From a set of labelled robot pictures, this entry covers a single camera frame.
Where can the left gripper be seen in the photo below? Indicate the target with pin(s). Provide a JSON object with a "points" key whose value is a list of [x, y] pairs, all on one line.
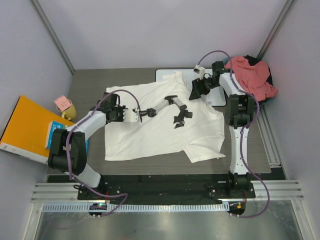
{"points": [[121, 109]]}

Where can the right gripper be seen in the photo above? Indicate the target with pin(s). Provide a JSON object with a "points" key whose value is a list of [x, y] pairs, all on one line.
{"points": [[198, 83]]}

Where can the white t-shirt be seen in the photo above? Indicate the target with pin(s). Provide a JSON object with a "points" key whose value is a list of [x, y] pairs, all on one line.
{"points": [[201, 137]]}

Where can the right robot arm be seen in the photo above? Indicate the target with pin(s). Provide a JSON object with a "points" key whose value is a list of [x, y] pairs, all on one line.
{"points": [[238, 115]]}

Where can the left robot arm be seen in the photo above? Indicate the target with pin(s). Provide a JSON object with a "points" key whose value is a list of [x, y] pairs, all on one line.
{"points": [[68, 151]]}

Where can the white whiteboard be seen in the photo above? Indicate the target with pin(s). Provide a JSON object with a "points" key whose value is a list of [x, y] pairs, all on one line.
{"points": [[216, 96]]}

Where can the teal laundry basket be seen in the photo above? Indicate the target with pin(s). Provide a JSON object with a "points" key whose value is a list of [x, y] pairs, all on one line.
{"points": [[225, 61]]}

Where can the pink t-shirt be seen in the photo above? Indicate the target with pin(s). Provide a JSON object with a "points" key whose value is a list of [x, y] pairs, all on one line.
{"points": [[243, 73]]}

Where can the black t-shirt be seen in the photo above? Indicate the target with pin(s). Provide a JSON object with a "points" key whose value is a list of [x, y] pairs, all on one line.
{"points": [[262, 80]]}

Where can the yellow mug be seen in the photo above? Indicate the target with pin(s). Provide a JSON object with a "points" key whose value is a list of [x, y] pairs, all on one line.
{"points": [[70, 113]]}

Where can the orange book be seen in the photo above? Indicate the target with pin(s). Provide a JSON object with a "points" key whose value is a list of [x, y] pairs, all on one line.
{"points": [[26, 132]]}

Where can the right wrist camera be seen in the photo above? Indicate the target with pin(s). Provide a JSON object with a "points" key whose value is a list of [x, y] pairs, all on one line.
{"points": [[199, 69]]}

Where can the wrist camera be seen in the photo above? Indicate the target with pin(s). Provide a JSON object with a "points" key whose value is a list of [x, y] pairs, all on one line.
{"points": [[131, 115], [199, 69]]}

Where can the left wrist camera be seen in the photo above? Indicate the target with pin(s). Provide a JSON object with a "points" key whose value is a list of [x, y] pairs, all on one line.
{"points": [[131, 115]]}

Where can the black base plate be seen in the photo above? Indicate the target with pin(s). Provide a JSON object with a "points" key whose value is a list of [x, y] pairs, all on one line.
{"points": [[173, 188]]}

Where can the aluminium rail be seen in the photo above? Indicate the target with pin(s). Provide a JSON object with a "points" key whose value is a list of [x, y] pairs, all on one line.
{"points": [[65, 192]]}

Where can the white slotted cable duct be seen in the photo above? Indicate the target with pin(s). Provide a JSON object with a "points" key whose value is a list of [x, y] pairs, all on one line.
{"points": [[99, 207]]}

